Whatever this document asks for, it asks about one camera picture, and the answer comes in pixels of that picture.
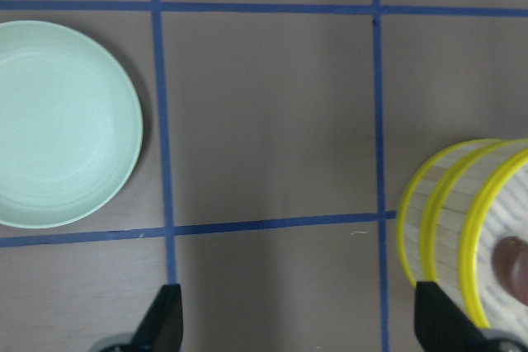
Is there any brown bun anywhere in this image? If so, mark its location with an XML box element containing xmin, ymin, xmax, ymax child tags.
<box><xmin>492</xmin><ymin>237</ymin><xmax>527</xmax><ymax>306</ymax></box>

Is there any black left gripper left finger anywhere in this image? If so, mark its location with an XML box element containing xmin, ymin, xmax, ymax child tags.
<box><xmin>129</xmin><ymin>284</ymin><xmax>183</xmax><ymax>352</ymax></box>

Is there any light green plate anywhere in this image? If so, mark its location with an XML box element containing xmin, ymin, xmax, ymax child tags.
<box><xmin>1</xmin><ymin>21</ymin><xmax>144</xmax><ymax>229</ymax></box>

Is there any yellow bamboo steamer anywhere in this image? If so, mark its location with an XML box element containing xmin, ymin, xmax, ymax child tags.
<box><xmin>396</xmin><ymin>138</ymin><xmax>527</xmax><ymax>339</ymax></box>

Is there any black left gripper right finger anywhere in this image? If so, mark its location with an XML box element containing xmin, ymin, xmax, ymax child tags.
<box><xmin>414</xmin><ymin>281</ymin><xmax>497</xmax><ymax>352</ymax></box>

